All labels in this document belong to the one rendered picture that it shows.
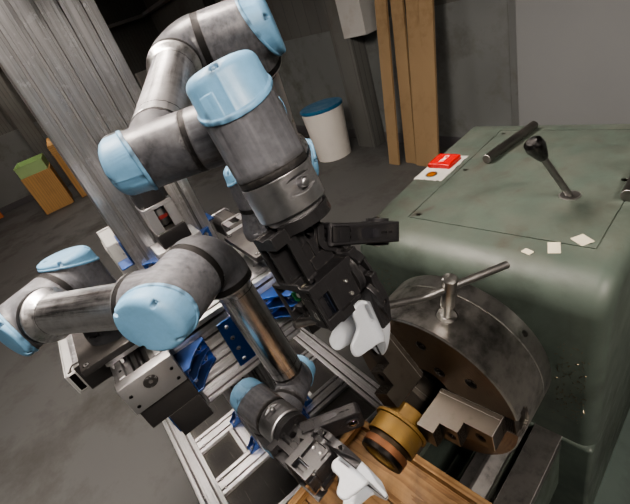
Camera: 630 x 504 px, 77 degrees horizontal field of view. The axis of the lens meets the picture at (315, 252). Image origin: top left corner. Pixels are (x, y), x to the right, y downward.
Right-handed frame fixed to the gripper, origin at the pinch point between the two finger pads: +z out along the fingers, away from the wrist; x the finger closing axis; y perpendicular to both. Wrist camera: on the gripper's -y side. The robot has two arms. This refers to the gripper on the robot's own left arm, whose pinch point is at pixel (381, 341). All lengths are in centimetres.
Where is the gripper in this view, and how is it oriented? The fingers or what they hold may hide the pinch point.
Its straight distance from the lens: 51.2
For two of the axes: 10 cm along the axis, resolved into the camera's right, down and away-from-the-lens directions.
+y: -6.7, 5.6, -4.8
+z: 4.5, 8.3, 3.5
